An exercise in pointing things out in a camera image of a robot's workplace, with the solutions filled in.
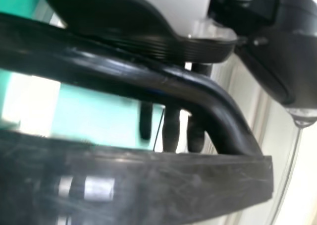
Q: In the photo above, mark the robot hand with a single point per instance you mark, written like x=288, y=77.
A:
x=128, y=19

